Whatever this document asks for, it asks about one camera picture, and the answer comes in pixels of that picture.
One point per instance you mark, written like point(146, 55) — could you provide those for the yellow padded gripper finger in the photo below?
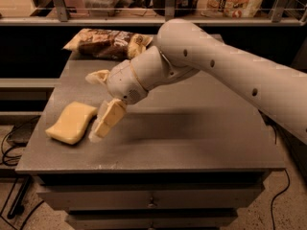
point(98, 77)
point(109, 114)

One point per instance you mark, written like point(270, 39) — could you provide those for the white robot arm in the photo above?
point(181, 50)

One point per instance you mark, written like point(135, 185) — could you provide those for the black metal stand leg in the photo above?
point(17, 207)

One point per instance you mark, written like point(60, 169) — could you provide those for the lower grey drawer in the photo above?
point(160, 220)

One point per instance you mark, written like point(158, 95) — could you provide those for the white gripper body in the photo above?
point(122, 81)

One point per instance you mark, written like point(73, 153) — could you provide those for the clear plastic container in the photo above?
point(100, 7)

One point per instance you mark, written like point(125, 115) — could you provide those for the grey drawer cabinet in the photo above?
point(195, 132)

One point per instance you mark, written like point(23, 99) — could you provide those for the upper grey drawer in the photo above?
point(148, 197)

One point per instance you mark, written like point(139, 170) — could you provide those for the yellow sponge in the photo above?
point(72, 123)

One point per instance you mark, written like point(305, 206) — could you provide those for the grey drawer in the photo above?
point(148, 197)
point(160, 220)

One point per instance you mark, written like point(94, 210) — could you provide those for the metal shelf rack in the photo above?
point(136, 12)

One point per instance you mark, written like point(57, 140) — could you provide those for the colourful food bag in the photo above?
point(230, 8)

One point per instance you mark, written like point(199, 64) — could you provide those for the brown snack bag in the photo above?
point(112, 44)

